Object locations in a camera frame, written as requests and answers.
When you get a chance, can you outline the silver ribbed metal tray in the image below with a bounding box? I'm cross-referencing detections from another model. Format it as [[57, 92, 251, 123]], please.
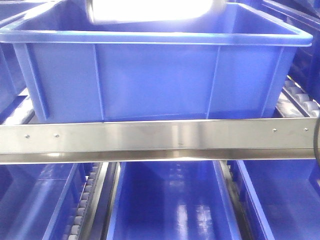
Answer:
[[85, 0, 227, 25]]

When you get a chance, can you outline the bottom blue bin middle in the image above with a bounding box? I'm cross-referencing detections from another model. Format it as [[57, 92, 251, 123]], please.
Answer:
[[106, 160, 241, 240]]

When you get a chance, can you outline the blue bin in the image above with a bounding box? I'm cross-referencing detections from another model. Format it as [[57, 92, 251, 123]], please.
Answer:
[[0, 0, 46, 112], [249, 0, 320, 102], [0, 163, 86, 240], [106, 160, 241, 240], [0, 0, 298, 123], [227, 160, 320, 240]]

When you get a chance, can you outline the blue bin lower middle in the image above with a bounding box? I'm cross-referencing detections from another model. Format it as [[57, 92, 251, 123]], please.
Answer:
[[0, 0, 298, 123]]

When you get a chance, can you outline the lower left roller track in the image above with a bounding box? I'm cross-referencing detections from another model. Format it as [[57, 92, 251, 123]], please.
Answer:
[[62, 163, 106, 240]]

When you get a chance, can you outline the bottom blue bin right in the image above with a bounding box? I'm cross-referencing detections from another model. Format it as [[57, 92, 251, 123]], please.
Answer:
[[227, 160, 320, 240]]

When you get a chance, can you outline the bottom blue bin left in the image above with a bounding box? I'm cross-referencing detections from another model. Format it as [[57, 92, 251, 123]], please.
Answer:
[[0, 163, 86, 240]]

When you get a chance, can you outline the blue bin lower right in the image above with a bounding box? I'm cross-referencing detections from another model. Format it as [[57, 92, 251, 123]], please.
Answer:
[[249, 0, 320, 102]]

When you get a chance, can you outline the blue bin lower left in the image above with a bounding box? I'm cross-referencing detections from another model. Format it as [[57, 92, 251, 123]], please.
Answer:
[[0, 0, 46, 112]]

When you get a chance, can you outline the lower steel cross rail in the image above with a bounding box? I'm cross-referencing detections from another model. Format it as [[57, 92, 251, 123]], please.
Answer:
[[0, 117, 320, 164]]

